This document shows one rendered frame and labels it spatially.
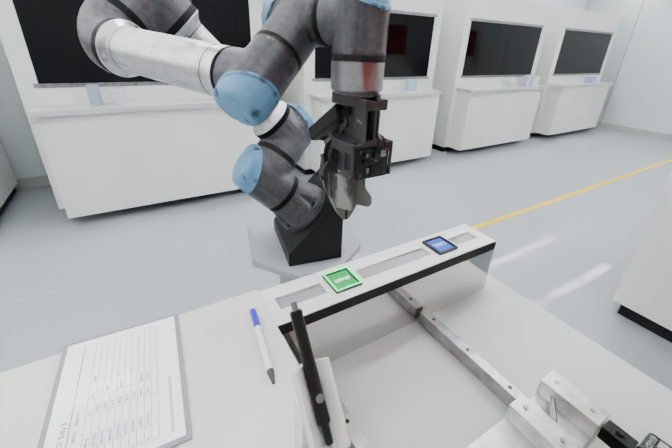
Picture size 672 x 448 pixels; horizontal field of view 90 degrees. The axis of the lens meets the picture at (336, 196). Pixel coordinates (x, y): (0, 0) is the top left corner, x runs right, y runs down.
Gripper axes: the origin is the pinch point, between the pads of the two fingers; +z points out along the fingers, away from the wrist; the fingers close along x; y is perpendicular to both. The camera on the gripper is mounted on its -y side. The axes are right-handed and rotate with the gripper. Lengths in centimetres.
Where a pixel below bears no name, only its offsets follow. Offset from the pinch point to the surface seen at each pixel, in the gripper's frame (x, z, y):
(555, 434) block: 11.9, 19.8, 35.8
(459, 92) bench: 354, 27, -273
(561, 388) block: 19.5, 19.8, 32.6
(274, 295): -12.7, 14.6, -1.4
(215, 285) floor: -4, 111, -134
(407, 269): 13.6, 14.6, 4.0
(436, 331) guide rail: 17.0, 26.6, 11.1
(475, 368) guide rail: 17.0, 26.9, 20.8
